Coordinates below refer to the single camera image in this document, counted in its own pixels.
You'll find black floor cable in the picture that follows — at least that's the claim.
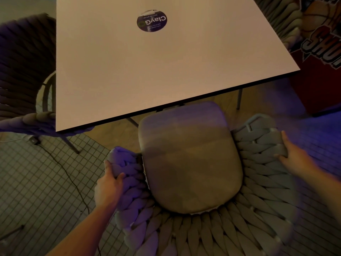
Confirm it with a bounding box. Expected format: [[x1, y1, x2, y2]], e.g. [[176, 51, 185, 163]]
[[37, 144, 102, 256]]

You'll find person's right forearm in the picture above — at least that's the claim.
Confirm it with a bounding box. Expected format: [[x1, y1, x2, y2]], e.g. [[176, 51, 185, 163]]
[[299, 166, 341, 224]]

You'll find red arcade cabinet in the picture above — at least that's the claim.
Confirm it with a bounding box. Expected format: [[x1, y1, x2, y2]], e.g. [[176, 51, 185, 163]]
[[289, 0, 341, 116]]

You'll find beige seat cushion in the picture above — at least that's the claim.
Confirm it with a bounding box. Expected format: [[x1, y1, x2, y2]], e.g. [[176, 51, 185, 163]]
[[138, 101, 244, 214]]

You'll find round dark sticker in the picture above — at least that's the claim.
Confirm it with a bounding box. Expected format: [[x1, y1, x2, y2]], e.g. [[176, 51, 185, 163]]
[[136, 9, 168, 33]]

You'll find person's right hand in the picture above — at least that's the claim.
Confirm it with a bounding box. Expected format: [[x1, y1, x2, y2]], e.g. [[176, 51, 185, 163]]
[[274, 130, 316, 179]]

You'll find person's left forearm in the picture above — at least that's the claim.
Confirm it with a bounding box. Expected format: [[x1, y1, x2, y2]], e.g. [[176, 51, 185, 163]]
[[45, 204, 118, 256]]

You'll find grey woven chair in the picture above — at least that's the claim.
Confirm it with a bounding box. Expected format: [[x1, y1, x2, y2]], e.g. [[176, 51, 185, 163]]
[[106, 101, 303, 256], [236, 0, 304, 110]]

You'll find person's left hand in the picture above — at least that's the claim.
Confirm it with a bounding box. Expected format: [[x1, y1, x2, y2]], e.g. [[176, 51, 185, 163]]
[[94, 160, 126, 211]]

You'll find white table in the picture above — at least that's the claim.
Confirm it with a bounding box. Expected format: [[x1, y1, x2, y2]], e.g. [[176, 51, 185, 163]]
[[55, 0, 302, 133]]

